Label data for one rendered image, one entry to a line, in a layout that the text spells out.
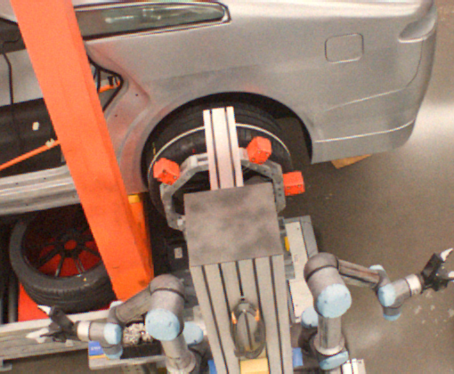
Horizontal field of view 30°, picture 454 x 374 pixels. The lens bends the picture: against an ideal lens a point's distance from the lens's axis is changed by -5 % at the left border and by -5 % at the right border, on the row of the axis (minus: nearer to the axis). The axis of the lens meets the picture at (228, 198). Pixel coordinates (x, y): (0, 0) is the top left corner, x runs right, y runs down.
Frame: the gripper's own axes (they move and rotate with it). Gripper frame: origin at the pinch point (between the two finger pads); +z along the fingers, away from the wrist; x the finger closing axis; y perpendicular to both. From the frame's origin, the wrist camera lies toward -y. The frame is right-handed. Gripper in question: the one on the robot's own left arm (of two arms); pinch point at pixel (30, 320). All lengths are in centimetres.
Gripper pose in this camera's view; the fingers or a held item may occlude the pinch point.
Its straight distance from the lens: 329.5
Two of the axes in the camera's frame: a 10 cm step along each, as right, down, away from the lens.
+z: -9.8, -0.6, 1.8
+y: 0.8, 7.2, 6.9
